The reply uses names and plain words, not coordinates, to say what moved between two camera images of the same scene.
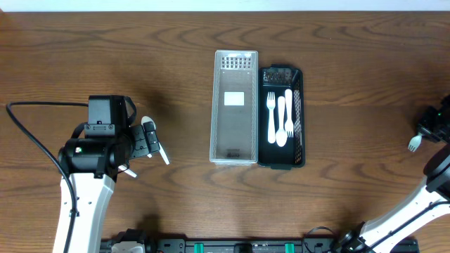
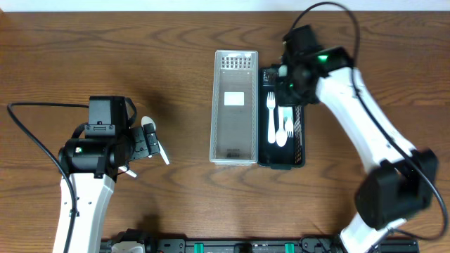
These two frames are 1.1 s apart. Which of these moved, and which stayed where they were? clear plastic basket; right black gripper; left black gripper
Moved: right black gripper
Stayed: left black gripper; clear plastic basket
